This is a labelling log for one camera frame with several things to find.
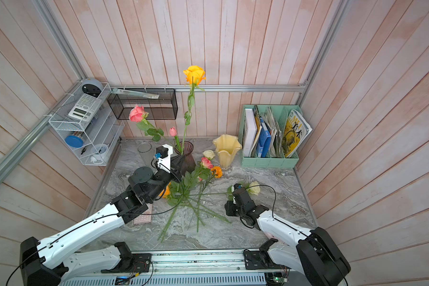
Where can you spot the small cream rose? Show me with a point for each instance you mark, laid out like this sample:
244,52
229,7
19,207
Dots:
209,154

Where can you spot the large pink rose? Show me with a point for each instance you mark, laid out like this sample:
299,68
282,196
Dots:
139,116

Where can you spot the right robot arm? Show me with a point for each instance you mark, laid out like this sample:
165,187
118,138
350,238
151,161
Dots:
312,252

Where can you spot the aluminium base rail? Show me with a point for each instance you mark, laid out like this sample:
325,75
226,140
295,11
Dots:
195,268

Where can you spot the yellow orange rose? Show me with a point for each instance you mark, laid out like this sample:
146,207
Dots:
194,75

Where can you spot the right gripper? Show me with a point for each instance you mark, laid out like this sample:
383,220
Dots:
229,208

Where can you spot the white desk calculator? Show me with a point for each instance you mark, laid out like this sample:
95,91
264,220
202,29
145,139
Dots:
85,108

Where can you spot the white binder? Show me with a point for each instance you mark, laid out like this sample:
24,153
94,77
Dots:
250,130

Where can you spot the black wire basket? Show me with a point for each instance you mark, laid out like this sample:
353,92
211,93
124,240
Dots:
160,103

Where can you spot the pink calculator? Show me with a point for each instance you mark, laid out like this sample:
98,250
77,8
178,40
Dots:
145,217

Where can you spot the white wire shelf rack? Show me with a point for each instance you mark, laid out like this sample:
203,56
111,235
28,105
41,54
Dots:
100,135

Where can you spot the mint green file organizer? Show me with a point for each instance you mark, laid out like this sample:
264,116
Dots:
258,128

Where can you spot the dark purple glass vase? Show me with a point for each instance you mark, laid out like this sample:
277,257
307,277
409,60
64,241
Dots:
183,162

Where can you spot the orange marigold flower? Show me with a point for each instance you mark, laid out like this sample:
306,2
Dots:
206,177

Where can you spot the pink tulip bud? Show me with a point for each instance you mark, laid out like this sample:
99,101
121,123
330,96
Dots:
173,132

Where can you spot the orange rose on table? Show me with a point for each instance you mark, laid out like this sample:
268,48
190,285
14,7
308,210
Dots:
176,196

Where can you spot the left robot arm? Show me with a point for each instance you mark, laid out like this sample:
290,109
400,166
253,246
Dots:
55,259

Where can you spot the round grey speaker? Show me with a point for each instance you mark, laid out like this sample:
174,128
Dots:
92,87

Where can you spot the yellow ruffled vase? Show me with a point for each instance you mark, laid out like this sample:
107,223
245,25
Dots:
227,146

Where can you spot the blue lid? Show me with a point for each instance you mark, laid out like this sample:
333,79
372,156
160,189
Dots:
74,141

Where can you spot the yellow cover magazine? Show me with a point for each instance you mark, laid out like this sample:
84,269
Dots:
295,132

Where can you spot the blue folder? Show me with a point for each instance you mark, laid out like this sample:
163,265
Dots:
264,140

